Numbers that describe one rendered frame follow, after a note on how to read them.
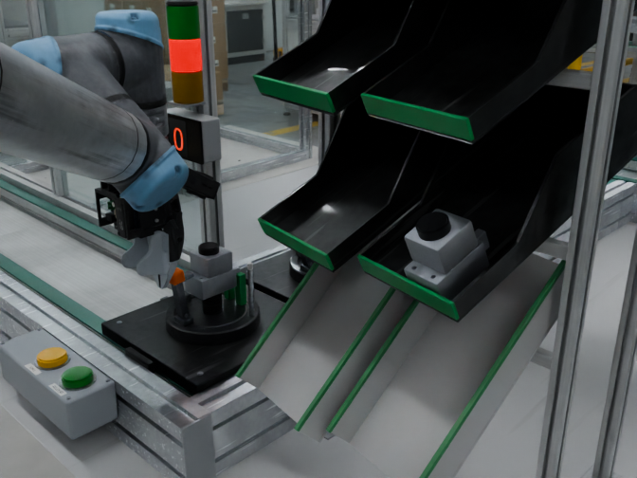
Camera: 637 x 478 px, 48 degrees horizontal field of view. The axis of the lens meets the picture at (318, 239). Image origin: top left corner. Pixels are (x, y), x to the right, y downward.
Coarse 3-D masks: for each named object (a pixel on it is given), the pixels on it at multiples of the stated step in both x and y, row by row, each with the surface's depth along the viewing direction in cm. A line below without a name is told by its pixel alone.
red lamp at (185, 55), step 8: (176, 40) 111; (184, 40) 111; (192, 40) 112; (200, 40) 113; (176, 48) 112; (184, 48) 112; (192, 48) 112; (200, 48) 114; (176, 56) 112; (184, 56) 112; (192, 56) 112; (200, 56) 114; (176, 64) 113; (184, 64) 112; (192, 64) 113; (200, 64) 114
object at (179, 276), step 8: (176, 272) 99; (184, 272) 102; (176, 280) 99; (184, 280) 100; (176, 288) 100; (176, 296) 101; (184, 296) 101; (176, 304) 102; (184, 304) 102; (184, 312) 102
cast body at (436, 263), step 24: (432, 216) 63; (456, 216) 64; (408, 240) 64; (432, 240) 62; (456, 240) 62; (480, 240) 67; (432, 264) 63; (456, 264) 63; (480, 264) 65; (432, 288) 64; (456, 288) 64
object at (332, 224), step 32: (352, 128) 85; (384, 128) 88; (352, 160) 86; (384, 160) 85; (416, 160) 75; (320, 192) 84; (352, 192) 82; (384, 192) 80; (416, 192) 76; (288, 224) 82; (320, 224) 79; (352, 224) 77; (384, 224) 75; (320, 256) 72; (352, 256) 73
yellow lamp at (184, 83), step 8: (176, 72) 114; (184, 72) 114; (192, 72) 114; (200, 72) 114; (176, 80) 114; (184, 80) 113; (192, 80) 114; (200, 80) 115; (176, 88) 114; (184, 88) 114; (192, 88) 114; (200, 88) 115; (176, 96) 115; (184, 96) 114; (192, 96) 115; (200, 96) 116
